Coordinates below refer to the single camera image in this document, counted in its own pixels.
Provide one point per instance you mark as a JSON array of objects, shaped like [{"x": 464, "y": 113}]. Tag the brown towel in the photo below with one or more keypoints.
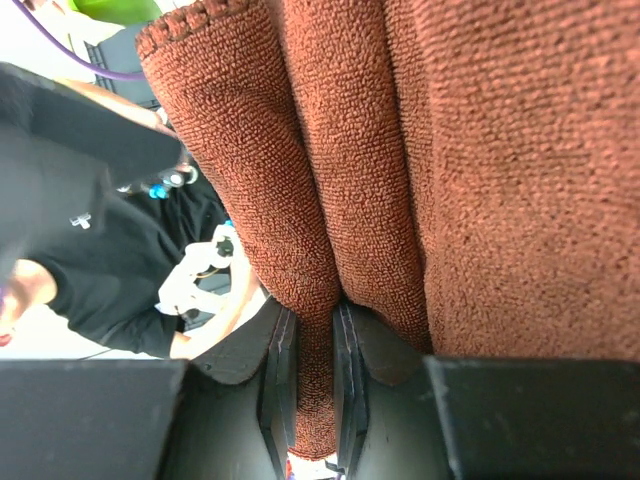
[{"x": 469, "y": 170}]

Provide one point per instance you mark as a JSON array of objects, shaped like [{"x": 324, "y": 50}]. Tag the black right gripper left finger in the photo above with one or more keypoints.
[{"x": 237, "y": 413}]

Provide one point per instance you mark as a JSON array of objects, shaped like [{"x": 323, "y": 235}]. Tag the person in black shirt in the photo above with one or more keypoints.
[{"x": 99, "y": 200}]

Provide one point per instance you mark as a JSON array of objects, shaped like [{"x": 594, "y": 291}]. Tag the white teleoperation handle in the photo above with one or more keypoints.
[{"x": 184, "y": 288}]

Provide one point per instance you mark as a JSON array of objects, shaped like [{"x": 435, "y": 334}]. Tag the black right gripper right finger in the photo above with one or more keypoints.
[{"x": 391, "y": 420}]

